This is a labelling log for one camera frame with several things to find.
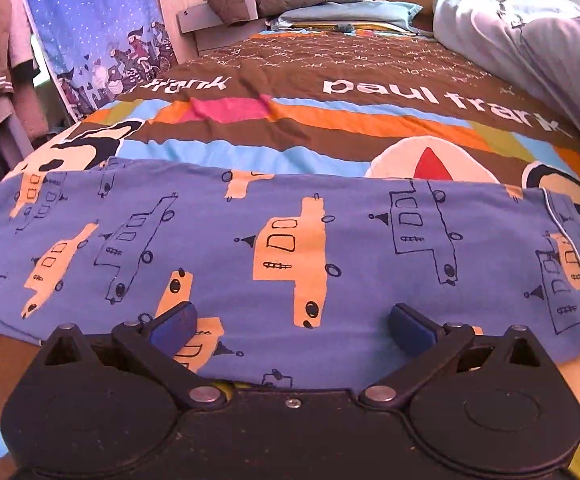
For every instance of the pale grey duvet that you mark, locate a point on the pale grey duvet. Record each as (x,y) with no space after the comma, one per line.
(545,60)

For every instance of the striped printed blanket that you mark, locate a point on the striped printed blanket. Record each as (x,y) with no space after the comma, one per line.
(320,125)

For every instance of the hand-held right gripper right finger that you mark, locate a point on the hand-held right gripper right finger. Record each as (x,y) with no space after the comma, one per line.
(410,327)

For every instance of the white nightstand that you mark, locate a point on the white nightstand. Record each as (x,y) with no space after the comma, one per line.
(194,20)

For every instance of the blue dotted wardrobe curtain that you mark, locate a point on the blue dotted wardrobe curtain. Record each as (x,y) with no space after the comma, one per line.
(94,20)

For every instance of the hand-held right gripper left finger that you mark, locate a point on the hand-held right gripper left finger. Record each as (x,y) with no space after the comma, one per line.
(175,324)

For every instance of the blue car print pants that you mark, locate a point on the blue car print pants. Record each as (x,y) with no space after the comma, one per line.
(209,240)

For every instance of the light blue pillow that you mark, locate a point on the light blue pillow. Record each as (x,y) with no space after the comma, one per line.
(360,12)

